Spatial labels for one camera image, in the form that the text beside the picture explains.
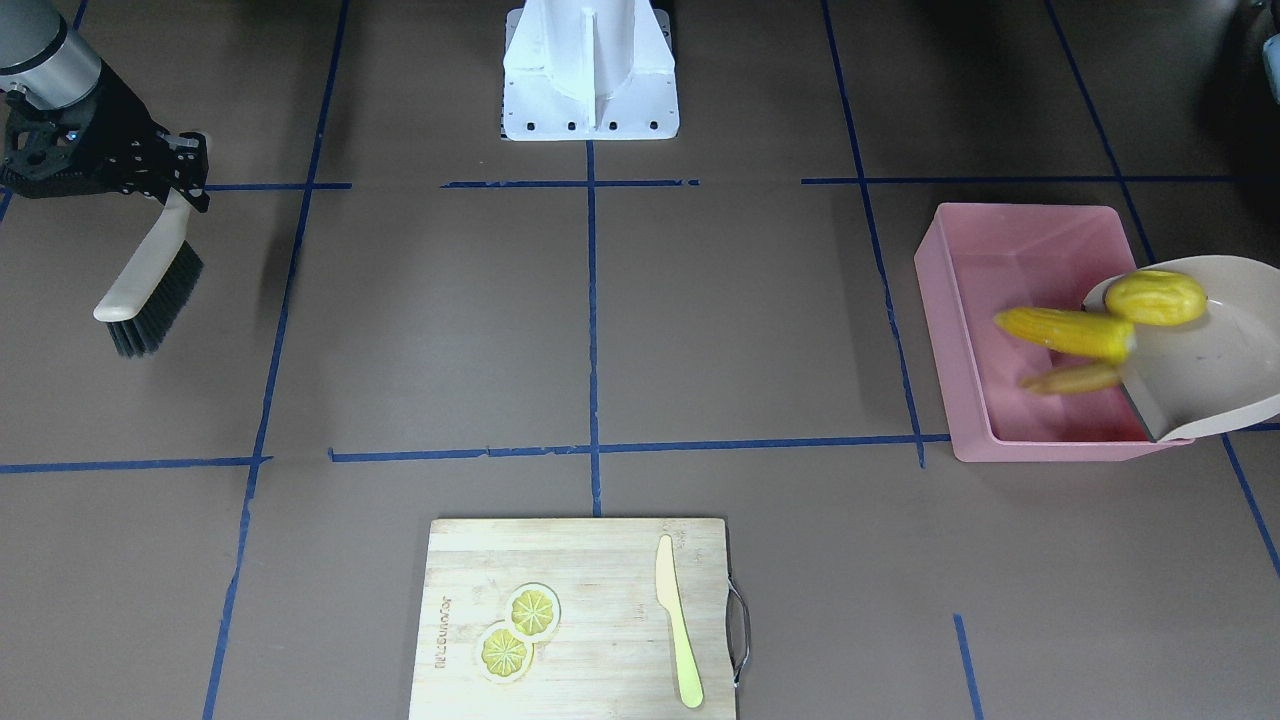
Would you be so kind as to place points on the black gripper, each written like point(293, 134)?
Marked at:
point(120, 118)

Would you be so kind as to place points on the beige hand brush black bristles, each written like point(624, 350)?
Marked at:
point(143, 302)

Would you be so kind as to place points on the yellow toy corn cob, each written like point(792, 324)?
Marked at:
point(1101, 336)

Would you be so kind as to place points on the tan toy ginger root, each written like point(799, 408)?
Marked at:
point(1073, 380)

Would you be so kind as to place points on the beige plastic dustpan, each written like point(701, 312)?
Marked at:
point(1218, 373)

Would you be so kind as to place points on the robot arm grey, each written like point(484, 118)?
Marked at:
point(46, 59)

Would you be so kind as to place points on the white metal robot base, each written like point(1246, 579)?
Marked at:
point(590, 71)

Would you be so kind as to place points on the wooden cutting board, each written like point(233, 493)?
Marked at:
point(612, 654)

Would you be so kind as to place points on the lemon slice upper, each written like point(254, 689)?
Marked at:
point(533, 612)

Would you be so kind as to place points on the lemon slice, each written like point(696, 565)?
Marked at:
point(502, 656)
point(533, 612)

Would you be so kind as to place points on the lemon slice lower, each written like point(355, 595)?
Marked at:
point(502, 656)

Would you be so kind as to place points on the yellow plastic knife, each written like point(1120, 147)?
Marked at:
point(668, 594)

